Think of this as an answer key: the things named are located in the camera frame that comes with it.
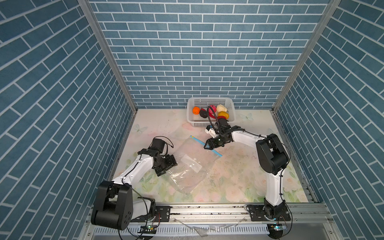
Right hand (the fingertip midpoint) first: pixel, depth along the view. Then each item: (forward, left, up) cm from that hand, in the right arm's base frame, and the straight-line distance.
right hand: (207, 144), depth 96 cm
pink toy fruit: (+32, -3, +3) cm, 32 cm away
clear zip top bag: (-12, +7, -3) cm, 14 cm away
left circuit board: (-47, +26, -6) cm, 54 cm away
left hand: (-17, +19, +1) cm, 25 cm away
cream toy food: (+33, -9, +2) cm, 34 cm away
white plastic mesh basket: (+20, +9, 0) cm, 22 cm away
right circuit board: (-41, -35, -6) cm, 55 cm away
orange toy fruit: (+30, +10, +1) cm, 32 cm away
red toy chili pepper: (+29, -2, -1) cm, 29 cm away
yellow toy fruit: (+27, -11, +2) cm, 29 cm away
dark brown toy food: (+28, +4, -1) cm, 29 cm away
